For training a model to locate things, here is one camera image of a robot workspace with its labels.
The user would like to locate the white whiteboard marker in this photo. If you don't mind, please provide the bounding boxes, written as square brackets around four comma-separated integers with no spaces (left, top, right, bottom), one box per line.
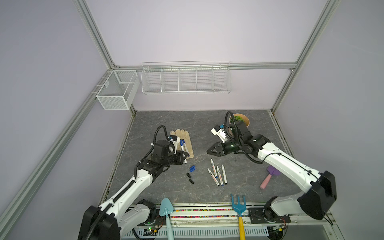
[182,139,190,157]
[207,168,220,186]
[222,164,228,185]
[216,166,224,186]
[180,139,187,165]

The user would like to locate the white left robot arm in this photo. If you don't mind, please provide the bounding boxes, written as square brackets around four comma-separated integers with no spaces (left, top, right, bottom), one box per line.
[78,140,189,240]

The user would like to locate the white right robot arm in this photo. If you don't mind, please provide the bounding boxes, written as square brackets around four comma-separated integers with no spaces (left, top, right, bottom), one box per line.
[207,121,337,223]

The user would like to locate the cream work glove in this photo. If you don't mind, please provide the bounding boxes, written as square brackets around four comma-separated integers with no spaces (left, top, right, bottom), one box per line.
[170,129,194,160]

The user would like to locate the terracotta pot with green plant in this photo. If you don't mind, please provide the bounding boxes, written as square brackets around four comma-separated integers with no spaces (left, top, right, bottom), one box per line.
[229,114,250,127]

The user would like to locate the purple pink small shovel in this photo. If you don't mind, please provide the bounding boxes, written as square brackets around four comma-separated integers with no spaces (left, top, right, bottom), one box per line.
[260,166,281,190]

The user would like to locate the teal garden trowel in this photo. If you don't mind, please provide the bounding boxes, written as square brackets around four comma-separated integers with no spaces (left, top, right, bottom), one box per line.
[159,198,174,240]

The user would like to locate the small white mesh basket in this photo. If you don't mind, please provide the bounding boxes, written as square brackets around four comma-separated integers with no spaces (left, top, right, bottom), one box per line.
[97,70,140,111]

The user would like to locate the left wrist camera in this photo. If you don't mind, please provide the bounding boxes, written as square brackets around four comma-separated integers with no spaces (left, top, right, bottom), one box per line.
[170,135,181,152]

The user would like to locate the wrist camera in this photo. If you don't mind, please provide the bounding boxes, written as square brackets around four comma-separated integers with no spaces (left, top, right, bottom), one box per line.
[211,125,228,143]
[170,135,181,152]

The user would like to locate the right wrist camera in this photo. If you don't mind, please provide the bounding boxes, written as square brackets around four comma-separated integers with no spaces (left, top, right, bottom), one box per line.
[211,125,228,143]

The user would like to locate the teal fork yellow handle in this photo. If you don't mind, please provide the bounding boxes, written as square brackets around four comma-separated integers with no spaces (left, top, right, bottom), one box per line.
[231,194,247,240]

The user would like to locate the aluminium front rail base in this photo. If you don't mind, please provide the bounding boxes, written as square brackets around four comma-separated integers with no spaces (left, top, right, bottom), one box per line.
[120,205,341,240]

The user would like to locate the long white wire basket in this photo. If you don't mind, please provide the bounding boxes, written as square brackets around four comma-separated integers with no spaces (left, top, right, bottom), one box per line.
[142,62,232,94]

